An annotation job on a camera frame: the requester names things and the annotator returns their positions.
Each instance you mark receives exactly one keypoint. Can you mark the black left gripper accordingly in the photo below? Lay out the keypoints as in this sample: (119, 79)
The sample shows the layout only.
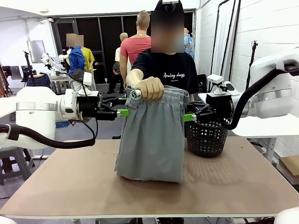
(87, 107)

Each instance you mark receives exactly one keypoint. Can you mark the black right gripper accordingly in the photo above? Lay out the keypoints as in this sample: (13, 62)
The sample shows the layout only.
(218, 106)

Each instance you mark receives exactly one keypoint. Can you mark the grey training pants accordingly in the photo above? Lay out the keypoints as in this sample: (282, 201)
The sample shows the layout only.
(149, 140)

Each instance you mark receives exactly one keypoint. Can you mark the person's right forearm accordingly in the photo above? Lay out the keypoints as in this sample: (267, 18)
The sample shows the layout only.
(134, 78)

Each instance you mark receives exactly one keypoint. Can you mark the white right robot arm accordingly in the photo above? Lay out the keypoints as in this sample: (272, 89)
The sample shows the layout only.
(268, 93)

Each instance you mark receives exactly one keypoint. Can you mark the person's right hand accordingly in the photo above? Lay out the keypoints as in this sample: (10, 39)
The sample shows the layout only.
(151, 89)

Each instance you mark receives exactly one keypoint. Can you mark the black perforated plastic basket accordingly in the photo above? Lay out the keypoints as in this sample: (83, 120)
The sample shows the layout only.
(205, 140)

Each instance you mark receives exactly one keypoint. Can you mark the black crumpled cloth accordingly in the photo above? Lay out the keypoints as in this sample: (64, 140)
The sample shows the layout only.
(116, 137)

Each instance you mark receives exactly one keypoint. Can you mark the seated background person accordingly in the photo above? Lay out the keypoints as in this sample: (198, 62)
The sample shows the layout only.
(115, 70)

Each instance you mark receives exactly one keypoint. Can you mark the person's black t-shirt torso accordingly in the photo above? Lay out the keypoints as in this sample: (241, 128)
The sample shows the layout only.
(172, 65)

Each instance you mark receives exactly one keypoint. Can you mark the background work table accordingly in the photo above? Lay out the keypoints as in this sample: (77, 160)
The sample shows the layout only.
(58, 79)

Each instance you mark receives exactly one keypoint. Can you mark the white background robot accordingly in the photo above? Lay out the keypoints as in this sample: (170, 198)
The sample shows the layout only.
(47, 60)

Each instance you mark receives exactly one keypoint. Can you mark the brown cardboard box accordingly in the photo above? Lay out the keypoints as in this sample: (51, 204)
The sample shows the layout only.
(290, 165)

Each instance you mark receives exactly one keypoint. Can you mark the black cap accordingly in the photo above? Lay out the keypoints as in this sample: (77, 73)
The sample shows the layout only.
(157, 9)

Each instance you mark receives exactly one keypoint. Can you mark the grey plastic stool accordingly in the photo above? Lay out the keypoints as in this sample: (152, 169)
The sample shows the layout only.
(14, 163)

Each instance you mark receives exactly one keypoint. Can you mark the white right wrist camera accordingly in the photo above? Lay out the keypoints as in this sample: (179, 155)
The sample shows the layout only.
(216, 79)

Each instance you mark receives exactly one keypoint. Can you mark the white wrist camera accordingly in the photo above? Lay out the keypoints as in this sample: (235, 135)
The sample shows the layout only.
(88, 78)
(216, 79)

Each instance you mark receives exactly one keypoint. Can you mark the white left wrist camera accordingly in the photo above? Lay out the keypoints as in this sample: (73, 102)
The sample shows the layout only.
(88, 78)

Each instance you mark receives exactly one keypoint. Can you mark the black wall pipe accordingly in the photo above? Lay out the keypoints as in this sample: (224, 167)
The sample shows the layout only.
(234, 46)
(216, 46)

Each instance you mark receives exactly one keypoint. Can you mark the black camera tripod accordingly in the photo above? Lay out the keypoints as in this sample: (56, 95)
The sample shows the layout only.
(29, 63)
(251, 65)

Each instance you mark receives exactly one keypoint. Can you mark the grey wall board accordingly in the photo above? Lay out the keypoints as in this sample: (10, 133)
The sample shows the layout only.
(35, 51)

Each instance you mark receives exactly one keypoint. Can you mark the white head-mounted camera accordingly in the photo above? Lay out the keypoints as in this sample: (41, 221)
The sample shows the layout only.
(170, 2)

